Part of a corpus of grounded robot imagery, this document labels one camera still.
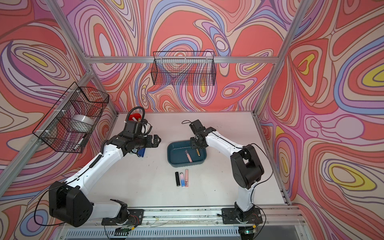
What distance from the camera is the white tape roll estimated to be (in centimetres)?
71

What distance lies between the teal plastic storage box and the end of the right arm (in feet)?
0.47

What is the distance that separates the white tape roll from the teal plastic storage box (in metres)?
0.44

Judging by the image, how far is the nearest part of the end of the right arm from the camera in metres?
0.66

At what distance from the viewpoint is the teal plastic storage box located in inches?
36.3

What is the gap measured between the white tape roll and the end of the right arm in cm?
50
